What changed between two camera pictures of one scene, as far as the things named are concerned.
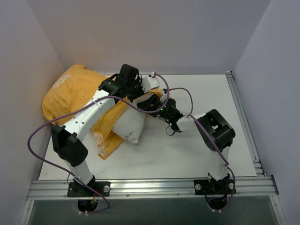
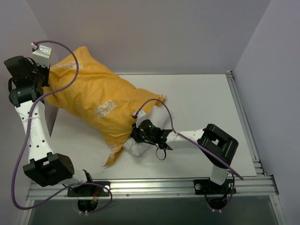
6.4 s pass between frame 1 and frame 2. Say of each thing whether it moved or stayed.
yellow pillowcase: moved
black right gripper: moved
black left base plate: stayed
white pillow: moved
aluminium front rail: stayed
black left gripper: moved
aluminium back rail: stayed
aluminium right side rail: stayed
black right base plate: stayed
